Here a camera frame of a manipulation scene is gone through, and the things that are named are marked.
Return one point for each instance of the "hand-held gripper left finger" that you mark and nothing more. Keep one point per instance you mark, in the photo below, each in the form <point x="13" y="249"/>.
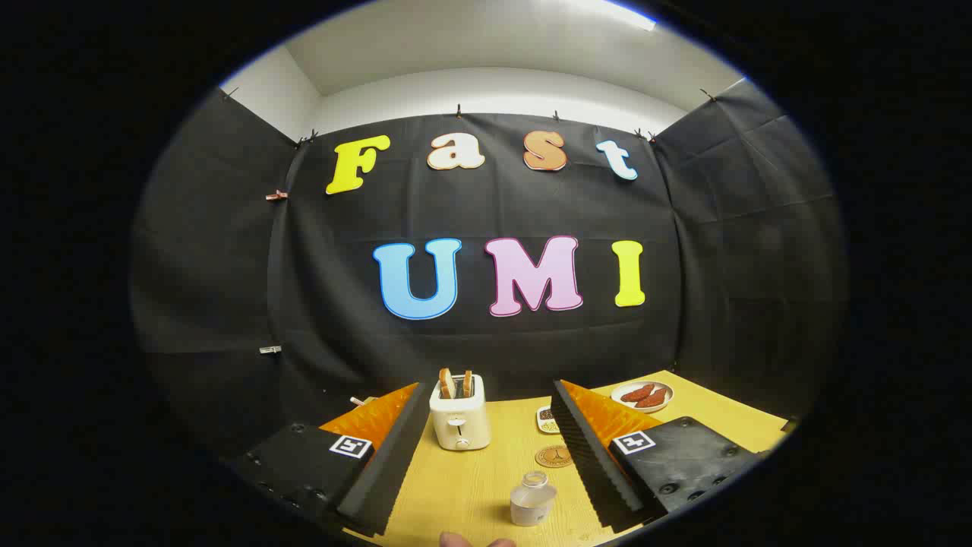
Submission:
<point x="391" y="471"/>

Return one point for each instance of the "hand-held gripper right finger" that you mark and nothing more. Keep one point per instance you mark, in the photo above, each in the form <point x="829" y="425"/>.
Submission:
<point x="588" y="463"/>

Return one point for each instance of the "round cork coaster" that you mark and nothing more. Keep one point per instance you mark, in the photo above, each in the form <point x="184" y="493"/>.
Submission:
<point x="553" y="456"/>

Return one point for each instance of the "clear juice bottle white label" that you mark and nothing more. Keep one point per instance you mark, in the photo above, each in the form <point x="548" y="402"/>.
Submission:
<point x="531" y="501"/>

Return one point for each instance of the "small white square dish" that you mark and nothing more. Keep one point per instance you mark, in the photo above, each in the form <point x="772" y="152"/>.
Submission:
<point x="546" y="419"/>

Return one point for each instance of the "round white plate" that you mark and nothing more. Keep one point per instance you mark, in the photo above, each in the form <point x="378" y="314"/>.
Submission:
<point x="619" y="403"/>

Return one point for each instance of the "white toaster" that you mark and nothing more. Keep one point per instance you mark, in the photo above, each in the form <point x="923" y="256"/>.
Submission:
<point x="459" y="425"/>

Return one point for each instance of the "red sausage piece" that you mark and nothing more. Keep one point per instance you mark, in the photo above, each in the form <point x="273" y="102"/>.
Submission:
<point x="654" y="398"/>
<point x="636" y="393"/>

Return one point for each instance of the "wooden table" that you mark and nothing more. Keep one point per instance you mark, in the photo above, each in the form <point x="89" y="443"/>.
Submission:
<point x="478" y="486"/>

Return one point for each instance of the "toast slice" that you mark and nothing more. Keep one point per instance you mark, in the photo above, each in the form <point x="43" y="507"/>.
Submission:
<point x="468" y="384"/>
<point x="446" y="384"/>

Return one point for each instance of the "black backdrop cloth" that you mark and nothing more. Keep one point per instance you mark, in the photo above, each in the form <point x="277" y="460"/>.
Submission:
<point x="493" y="205"/>

